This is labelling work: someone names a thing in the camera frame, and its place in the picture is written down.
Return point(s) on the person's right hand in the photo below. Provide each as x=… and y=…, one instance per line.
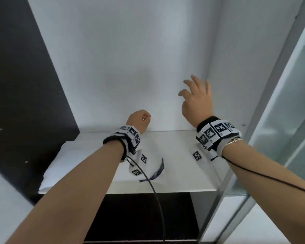
x=198, y=106

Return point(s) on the person's left hand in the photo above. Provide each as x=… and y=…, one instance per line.
x=137, y=121

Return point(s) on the person's right thumb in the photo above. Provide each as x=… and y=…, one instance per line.
x=184, y=93

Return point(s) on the person's right middle finger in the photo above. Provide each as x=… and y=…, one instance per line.
x=197, y=81

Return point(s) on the person's left fingers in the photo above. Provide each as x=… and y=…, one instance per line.
x=146, y=117

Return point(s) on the person's right forearm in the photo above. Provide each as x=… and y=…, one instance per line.
x=274, y=190

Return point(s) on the person's left forearm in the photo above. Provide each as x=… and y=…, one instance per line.
x=73, y=198

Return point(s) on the left wrist tracker with markers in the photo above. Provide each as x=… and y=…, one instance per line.
x=129, y=135

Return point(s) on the wrist tracker with markers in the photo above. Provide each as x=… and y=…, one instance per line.
x=129, y=135
x=213, y=132

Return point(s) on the right wrist tracker with markers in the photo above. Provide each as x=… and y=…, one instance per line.
x=213, y=132

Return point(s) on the white cabinet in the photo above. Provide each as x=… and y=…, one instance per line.
x=142, y=48

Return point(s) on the white shelf board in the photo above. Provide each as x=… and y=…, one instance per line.
x=183, y=175

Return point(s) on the white folded cloth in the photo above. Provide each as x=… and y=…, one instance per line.
x=76, y=165

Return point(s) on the frosted glass door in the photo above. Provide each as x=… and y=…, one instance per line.
x=294, y=99

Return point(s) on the black side panel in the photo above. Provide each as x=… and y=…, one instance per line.
x=22, y=99

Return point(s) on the grey metal frame post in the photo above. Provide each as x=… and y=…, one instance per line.
x=266, y=99

